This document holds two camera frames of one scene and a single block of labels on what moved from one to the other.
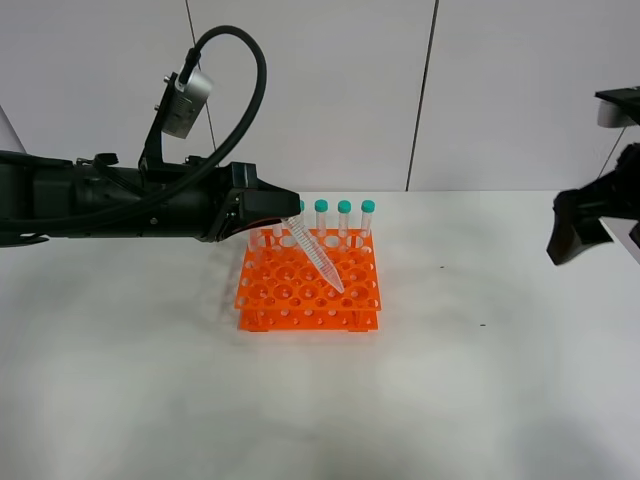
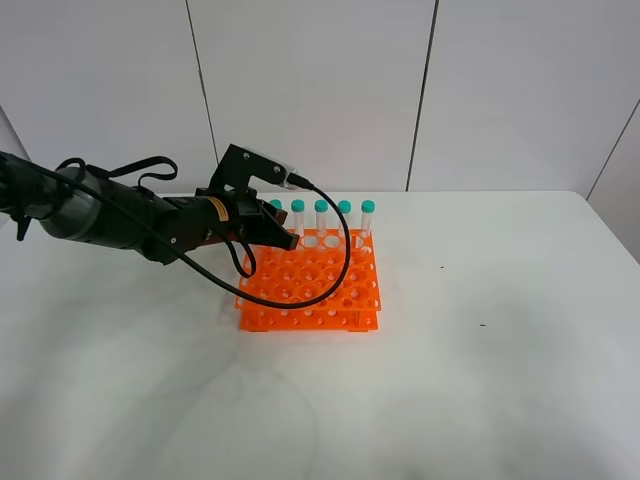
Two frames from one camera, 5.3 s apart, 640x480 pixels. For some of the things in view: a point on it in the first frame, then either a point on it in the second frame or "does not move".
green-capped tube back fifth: (344, 208) does not move
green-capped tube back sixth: (367, 209) does not move
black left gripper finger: (260, 203) → (260, 223)
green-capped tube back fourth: (321, 207) does not move
